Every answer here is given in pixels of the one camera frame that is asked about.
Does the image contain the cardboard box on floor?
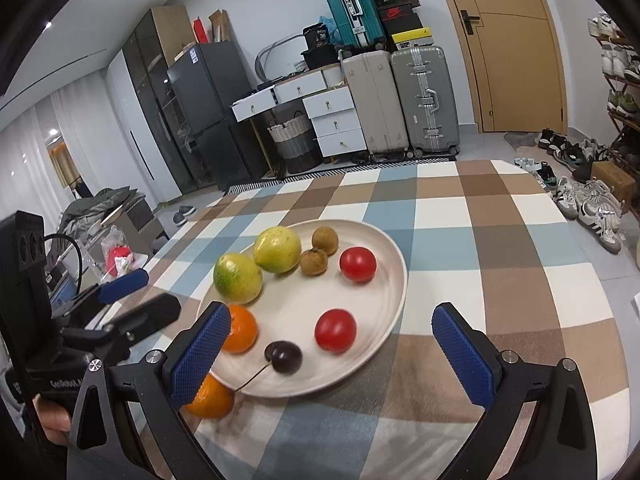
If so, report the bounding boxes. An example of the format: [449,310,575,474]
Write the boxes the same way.
[591,160,636,214]

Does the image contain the woven laundry basket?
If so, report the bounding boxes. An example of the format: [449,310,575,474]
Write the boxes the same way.
[268,112,323,174]

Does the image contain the red cherry tomato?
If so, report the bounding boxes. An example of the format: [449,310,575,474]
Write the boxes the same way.
[340,246,378,283]
[314,309,357,353]

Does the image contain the black refrigerator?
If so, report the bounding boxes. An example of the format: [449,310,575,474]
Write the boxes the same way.
[168,41,269,191]

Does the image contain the silver aluminium suitcase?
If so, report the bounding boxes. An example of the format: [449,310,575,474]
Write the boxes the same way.
[390,46,460,158]

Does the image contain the wooden door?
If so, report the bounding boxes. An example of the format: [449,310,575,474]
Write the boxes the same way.
[446,0,567,134]

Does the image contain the wooden shoe rack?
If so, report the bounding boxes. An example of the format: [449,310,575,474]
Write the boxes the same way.
[589,14,640,176]

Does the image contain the white drawer desk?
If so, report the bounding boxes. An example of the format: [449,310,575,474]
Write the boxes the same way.
[231,63,370,174]

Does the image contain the glass door cabinet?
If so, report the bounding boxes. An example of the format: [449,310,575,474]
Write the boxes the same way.
[122,6,198,194]

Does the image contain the brown longan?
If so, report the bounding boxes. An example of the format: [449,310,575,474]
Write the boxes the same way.
[311,226,340,256]
[299,247,328,276]

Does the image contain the dark cherry with stem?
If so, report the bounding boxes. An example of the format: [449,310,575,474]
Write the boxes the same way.
[235,340,304,392]

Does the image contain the large yellow-green guava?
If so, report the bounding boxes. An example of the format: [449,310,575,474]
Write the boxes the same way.
[213,252,262,304]

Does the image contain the person's left hand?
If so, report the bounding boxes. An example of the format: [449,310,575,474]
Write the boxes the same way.
[32,394,72,445]

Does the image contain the cream round plate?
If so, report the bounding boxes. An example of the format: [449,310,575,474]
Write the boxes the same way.
[212,219,408,399]

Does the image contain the teal suitcase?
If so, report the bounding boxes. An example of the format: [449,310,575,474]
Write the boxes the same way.
[326,0,386,50]

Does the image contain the checkered tablecloth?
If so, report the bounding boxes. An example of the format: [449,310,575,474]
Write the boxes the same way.
[122,160,630,479]

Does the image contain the black cable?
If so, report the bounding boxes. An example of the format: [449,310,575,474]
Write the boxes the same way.
[43,232,85,296]

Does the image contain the orange tangerine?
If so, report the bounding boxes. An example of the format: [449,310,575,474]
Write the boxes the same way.
[183,374,235,419]
[222,304,258,354]

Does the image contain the beige suitcase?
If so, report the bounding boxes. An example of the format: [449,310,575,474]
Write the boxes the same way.
[342,50,410,156]

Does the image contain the stacked shoe boxes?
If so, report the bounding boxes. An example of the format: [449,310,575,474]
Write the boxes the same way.
[375,0,434,52]

